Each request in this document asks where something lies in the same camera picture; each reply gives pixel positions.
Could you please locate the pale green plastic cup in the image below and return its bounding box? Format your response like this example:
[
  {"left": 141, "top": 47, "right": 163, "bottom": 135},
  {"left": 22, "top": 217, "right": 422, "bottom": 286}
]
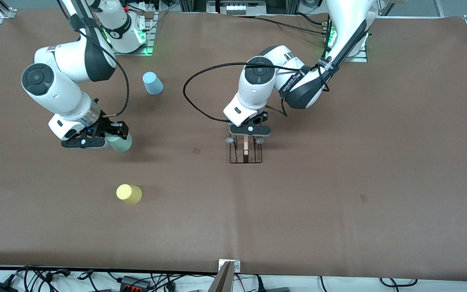
[{"left": 107, "top": 133, "right": 133, "bottom": 153}]

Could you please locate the black wire cup holder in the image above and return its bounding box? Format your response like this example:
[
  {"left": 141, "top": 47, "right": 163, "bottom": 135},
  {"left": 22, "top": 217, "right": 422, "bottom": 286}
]
[{"left": 226, "top": 136, "right": 265, "bottom": 164}]

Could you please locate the yellow plastic cup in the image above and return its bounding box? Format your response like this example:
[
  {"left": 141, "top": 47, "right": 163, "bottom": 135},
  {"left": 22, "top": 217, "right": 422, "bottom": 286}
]
[{"left": 116, "top": 184, "right": 142, "bottom": 204}]

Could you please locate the light blue plastic cup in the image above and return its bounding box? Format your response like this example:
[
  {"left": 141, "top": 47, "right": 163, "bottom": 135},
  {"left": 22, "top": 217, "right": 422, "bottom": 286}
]
[{"left": 143, "top": 72, "right": 164, "bottom": 95}]

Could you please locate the brown table cover sheet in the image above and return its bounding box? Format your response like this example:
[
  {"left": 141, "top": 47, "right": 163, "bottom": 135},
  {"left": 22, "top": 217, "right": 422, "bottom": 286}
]
[{"left": 0, "top": 8, "right": 467, "bottom": 282}]

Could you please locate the white power strip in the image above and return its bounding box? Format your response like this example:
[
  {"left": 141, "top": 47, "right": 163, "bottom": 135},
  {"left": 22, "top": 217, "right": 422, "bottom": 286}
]
[{"left": 216, "top": 0, "right": 267, "bottom": 15}]

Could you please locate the black orange connector box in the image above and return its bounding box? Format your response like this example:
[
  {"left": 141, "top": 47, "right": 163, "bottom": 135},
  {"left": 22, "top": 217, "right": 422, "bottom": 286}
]
[{"left": 120, "top": 276, "right": 150, "bottom": 291}]

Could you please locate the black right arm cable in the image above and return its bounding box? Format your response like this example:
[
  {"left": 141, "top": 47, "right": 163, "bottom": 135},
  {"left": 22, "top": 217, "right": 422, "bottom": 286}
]
[{"left": 57, "top": 0, "right": 130, "bottom": 119}]

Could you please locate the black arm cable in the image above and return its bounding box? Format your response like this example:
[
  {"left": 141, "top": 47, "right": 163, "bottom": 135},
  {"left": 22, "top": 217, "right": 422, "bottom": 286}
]
[
  {"left": 182, "top": 61, "right": 339, "bottom": 122},
  {"left": 57, "top": 0, "right": 130, "bottom": 119}
]

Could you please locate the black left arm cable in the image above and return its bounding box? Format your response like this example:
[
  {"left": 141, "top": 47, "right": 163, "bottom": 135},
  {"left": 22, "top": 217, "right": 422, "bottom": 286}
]
[{"left": 182, "top": 61, "right": 339, "bottom": 122}]

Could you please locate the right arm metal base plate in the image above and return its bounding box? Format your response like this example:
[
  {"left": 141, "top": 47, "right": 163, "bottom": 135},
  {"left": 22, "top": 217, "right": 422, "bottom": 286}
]
[{"left": 110, "top": 12, "right": 156, "bottom": 56}]

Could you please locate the black tabletop cable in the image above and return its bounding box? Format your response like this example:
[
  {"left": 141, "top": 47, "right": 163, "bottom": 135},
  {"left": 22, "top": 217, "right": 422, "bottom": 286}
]
[{"left": 254, "top": 15, "right": 331, "bottom": 37}]

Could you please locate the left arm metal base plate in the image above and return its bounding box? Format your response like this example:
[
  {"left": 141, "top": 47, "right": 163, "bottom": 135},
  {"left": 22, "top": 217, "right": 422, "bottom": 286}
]
[{"left": 325, "top": 32, "right": 368, "bottom": 62}]

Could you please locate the small metal bracket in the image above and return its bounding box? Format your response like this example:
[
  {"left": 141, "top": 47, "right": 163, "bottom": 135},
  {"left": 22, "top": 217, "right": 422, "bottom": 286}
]
[{"left": 219, "top": 260, "right": 241, "bottom": 273}]

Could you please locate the grey aluminium profile post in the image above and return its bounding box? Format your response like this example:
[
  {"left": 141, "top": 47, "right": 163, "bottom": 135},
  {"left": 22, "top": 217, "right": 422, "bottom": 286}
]
[{"left": 208, "top": 262, "right": 235, "bottom": 292}]

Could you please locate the black looped floor cable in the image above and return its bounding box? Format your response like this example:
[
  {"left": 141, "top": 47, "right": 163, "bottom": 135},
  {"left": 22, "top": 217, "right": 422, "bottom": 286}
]
[{"left": 379, "top": 278, "right": 417, "bottom": 288}]

